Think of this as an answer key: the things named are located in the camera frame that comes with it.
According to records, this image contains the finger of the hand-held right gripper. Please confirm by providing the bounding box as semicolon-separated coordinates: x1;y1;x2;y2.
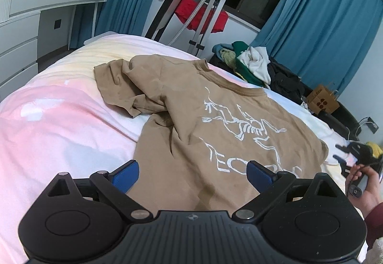
335;144;355;155
333;155;352;173

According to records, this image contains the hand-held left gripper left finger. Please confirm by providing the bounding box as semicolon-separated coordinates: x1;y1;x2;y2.
47;160;154;220

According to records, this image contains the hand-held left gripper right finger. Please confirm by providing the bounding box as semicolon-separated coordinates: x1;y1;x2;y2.
234;161;338;220

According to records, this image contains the tan printed t-shirt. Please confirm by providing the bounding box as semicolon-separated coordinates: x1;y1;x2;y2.
94;54;330;212

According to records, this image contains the person's right forearm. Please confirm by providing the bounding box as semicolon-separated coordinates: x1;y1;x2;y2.
363;203;383;253

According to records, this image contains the metal clothes stand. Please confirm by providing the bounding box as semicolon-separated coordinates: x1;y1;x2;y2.
145;0;240;57

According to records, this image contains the person's right hand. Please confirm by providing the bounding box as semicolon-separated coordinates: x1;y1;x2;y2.
346;163;382;220

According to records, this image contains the yellow cloth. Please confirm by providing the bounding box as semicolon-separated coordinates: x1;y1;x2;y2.
366;141;383;159

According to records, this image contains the black seat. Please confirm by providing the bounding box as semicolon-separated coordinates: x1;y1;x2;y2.
316;102;357;139

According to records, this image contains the brown cardboard box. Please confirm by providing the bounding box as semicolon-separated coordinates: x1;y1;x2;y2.
305;84;340;115

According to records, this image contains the pink and white bed blanket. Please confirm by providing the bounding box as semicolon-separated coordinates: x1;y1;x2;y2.
0;31;367;264

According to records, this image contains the black garment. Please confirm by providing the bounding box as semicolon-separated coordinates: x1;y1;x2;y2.
267;61;306;104

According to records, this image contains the white fluffy cloth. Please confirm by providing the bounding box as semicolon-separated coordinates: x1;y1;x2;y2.
364;236;383;264

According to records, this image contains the white garment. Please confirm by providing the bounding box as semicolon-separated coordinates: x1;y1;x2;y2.
238;46;271;85

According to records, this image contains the yellow-green cloth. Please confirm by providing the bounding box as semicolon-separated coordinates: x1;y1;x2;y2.
219;48;240;69

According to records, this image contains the green garment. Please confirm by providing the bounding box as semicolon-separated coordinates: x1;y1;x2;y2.
231;40;270;86

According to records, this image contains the white vanity desk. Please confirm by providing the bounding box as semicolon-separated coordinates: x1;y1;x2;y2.
0;0;112;102

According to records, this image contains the red cloth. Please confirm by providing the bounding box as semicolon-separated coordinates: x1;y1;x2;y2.
175;0;229;33

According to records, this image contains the wall outlet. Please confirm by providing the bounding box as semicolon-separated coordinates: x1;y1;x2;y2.
366;116;378;134

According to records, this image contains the white cable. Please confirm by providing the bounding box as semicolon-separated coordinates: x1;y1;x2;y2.
347;117;372;141

